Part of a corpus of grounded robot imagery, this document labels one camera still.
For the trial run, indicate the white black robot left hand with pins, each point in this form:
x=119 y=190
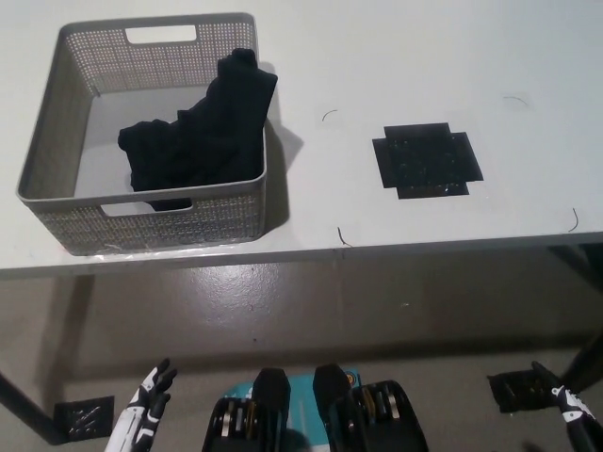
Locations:
x=141 y=409

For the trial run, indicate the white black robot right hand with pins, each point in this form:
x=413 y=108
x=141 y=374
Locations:
x=572 y=405

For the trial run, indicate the black t-shirt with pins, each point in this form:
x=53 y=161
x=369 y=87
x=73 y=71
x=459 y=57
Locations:
x=202 y=141

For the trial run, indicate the black floor tape patch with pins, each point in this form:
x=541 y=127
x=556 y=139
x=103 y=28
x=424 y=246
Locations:
x=516 y=391
x=85 y=418

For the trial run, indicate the black ribbed robot torso block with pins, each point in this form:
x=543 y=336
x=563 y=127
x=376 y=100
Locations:
x=381 y=424
x=271 y=395

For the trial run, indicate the grey perforated plastic basket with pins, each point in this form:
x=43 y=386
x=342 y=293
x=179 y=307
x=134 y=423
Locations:
x=216 y=221

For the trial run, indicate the black tape patch on table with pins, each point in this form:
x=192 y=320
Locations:
x=426 y=160

